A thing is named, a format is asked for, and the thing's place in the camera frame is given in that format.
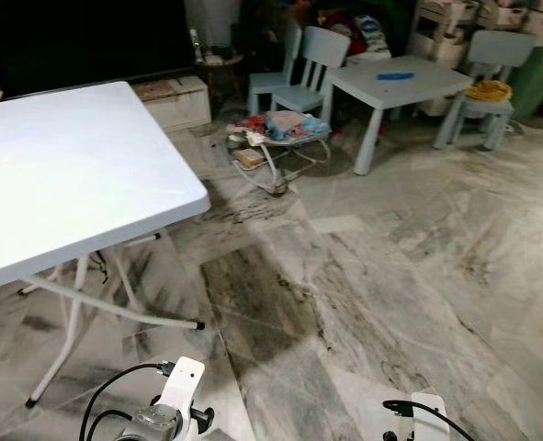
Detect baby bouncer with wire frame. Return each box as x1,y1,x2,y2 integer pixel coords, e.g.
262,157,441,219
230,110,332,196

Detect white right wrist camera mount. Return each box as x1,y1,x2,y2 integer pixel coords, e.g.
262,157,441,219
409,393,451,441

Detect light blue slatted kids chair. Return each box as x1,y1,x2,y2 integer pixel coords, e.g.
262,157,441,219
248,26,352,125

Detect white low storage box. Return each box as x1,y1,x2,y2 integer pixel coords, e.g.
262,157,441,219
133,75,212,131

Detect light blue panel-back kids chair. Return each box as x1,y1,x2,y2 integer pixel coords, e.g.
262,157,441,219
435,30,537,151

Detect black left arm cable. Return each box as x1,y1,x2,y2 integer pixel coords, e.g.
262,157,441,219
80,363,178,441

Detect black television screen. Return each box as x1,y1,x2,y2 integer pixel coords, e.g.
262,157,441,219
0,0,198,100

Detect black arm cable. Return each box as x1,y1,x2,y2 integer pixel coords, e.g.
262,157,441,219
383,400,474,441
80,363,178,441

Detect small dark side table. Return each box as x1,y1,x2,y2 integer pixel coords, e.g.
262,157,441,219
193,51,244,111

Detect white folding table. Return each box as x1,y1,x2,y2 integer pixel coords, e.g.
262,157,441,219
0,81,211,410

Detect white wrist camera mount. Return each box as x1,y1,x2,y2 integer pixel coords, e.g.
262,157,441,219
152,356,206,437
409,393,451,441

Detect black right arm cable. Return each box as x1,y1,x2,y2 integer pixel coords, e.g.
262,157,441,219
383,400,474,441

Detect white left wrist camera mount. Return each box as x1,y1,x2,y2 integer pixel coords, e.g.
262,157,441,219
152,356,206,437

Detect blue flat item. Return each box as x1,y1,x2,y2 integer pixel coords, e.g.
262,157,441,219
377,69,417,81

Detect green bin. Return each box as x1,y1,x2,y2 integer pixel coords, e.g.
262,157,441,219
510,44,543,120

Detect yellow cloth item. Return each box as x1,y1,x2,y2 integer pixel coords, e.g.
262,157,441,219
464,80,514,102

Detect pale kids table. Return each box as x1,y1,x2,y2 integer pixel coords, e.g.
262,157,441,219
329,55,474,175

